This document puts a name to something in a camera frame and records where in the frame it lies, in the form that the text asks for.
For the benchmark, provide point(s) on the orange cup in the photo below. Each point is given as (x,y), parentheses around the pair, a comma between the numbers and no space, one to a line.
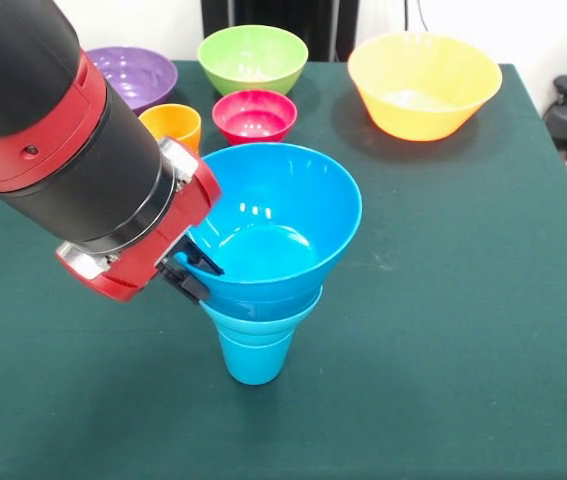
(178,125)

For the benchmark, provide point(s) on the pink red bowl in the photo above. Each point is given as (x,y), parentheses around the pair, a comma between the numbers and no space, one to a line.
(255,122)

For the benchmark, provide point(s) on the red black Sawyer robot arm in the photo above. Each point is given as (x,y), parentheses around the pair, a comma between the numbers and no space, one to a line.
(38,125)

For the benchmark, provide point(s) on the small ribbed teal bowl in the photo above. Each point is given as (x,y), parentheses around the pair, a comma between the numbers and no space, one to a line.
(253,330)

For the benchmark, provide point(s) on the dark green tablecloth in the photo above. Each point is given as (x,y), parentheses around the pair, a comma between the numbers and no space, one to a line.
(413,375)

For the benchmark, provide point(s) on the purple bowl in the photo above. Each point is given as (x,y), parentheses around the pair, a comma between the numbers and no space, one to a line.
(138,75)

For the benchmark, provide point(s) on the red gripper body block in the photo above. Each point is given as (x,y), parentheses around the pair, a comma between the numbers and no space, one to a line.
(163,240)

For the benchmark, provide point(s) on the blue cup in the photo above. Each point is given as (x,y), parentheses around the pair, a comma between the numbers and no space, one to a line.
(255,362)

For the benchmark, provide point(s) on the green bowl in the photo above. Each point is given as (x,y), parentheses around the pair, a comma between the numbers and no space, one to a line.
(253,65)

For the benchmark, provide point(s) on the large blue bowl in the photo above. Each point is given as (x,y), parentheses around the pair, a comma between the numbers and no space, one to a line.
(283,210)

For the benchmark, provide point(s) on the shallow blue bowl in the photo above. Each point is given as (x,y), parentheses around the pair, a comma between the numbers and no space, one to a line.
(263,306)

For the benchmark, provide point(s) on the large yellow bowl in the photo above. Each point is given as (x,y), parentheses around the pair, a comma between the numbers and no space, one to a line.
(423,85)

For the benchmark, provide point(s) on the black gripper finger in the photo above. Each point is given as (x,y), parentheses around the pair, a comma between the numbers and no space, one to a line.
(183,285)
(203,260)

